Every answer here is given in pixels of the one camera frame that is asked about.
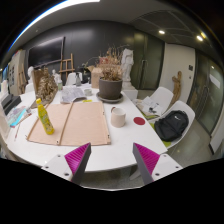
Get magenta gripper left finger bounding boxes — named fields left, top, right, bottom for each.
left=65, top=143, right=91, bottom=185

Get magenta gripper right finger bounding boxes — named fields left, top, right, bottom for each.
left=133, top=143, right=160, bottom=185

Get wooden drawing board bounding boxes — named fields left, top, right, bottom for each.
left=27, top=102, right=111, bottom=146

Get black backpack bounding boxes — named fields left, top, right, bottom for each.
left=154, top=110, right=189, bottom=142

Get yellow drink bottle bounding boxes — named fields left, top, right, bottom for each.
left=36, top=98, right=54, bottom=135

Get papers on chair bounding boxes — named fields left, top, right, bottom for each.
left=136, top=96, right=163, bottom=116

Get white ceramic mug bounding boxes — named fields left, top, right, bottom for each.
left=111, top=107, right=126, bottom=128

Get white chair with backpack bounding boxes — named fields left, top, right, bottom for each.
left=149, top=100, right=195, bottom=149

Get white chair with papers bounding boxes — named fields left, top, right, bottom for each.
left=135, top=86, right=175, bottom=118

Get grey pot saucer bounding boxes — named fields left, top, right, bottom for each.
left=95, top=91, right=125, bottom=104

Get red pencil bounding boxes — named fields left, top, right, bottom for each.
left=14, top=124, right=20, bottom=141

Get small white cup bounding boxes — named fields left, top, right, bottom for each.
left=84, top=88, right=92, bottom=96

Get blue plastic folder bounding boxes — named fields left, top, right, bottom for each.
left=9, top=107, right=30, bottom=127

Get grey plant pot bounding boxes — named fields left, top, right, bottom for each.
left=99, top=79, right=122, bottom=100

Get brown dried flower bundle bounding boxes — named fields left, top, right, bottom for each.
left=37, top=69, right=58, bottom=103

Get wooden figure sculpture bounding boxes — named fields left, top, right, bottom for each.
left=171, top=71, right=182, bottom=104

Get black box on table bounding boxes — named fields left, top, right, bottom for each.
left=1, top=94, right=21, bottom=114

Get cardboard box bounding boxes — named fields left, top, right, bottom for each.
left=91, top=68, right=103, bottom=89

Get wooden easel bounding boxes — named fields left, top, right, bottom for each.
left=59, top=54, right=75, bottom=79

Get dried plant in pot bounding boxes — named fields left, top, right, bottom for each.
left=83, top=44, right=129, bottom=82

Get small white bust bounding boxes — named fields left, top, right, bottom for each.
left=27, top=66, right=34, bottom=83

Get white plaster statue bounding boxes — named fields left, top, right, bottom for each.
left=121, top=49, right=134, bottom=89

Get black wall screen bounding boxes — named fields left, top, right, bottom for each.
left=28, top=37, right=64, bottom=67

